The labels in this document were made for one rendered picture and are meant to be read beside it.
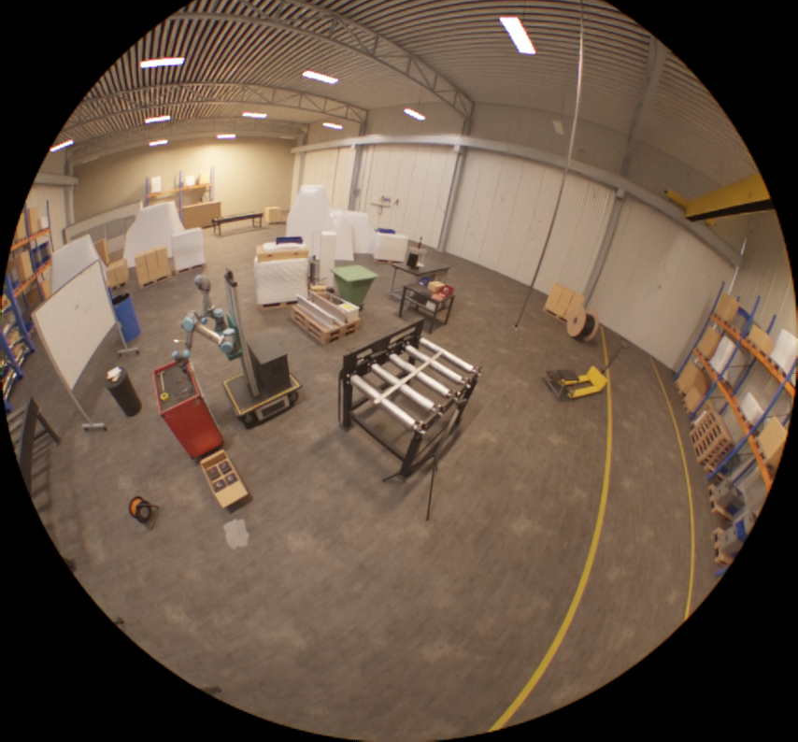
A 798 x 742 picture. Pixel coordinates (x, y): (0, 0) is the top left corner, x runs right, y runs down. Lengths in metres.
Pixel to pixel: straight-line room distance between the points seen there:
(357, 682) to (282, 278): 6.23
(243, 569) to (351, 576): 1.02
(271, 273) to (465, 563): 5.66
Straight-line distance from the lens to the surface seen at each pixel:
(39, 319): 4.22
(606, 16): 7.81
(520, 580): 3.14
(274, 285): 5.67
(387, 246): 9.31
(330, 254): 6.12
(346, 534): 2.71
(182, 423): 2.83
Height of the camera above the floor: 2.64
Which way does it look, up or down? 33 degrees down
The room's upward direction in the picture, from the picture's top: 11 degrees clockwise
